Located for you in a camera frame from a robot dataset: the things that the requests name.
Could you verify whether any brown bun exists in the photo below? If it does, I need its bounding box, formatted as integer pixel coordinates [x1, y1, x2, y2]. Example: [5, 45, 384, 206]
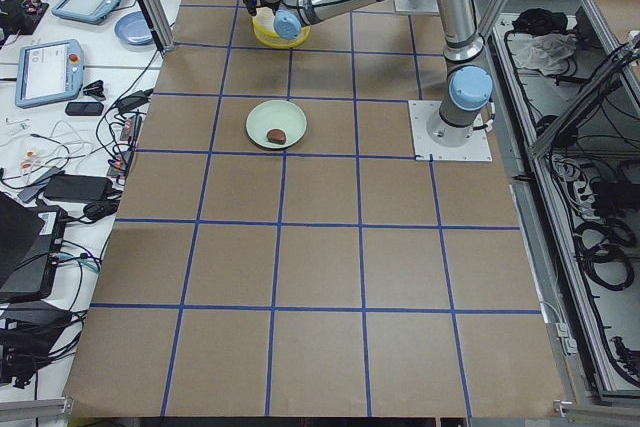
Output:
[266, 128, 287, 145]

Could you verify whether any blue plate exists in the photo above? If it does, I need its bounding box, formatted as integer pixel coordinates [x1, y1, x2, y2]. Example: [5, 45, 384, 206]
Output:
[114, 11, 154, 46]

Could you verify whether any mint green plate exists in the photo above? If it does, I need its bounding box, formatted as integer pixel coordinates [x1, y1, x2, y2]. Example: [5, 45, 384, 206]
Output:
[245, 100, 307, 149]

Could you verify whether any crumpled white cloth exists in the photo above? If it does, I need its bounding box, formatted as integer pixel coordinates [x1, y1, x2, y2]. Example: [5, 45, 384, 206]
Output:
[514, 33, 578, 76]

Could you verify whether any black laptop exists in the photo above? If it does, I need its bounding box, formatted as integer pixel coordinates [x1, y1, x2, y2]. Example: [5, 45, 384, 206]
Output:
[1, 193, 67, 303]

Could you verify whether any near teach pendant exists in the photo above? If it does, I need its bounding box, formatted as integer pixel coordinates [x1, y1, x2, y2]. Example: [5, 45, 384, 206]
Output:
[15, 39, 84, 109]

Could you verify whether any near yellow bamboo steamer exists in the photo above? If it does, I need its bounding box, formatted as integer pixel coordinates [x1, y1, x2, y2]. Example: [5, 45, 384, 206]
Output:
[252, 7, 310, 49]

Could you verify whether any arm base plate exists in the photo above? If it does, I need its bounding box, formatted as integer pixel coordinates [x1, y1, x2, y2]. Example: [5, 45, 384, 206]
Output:
[394, 0, 439, 16]
[408, 100, 492, 162]

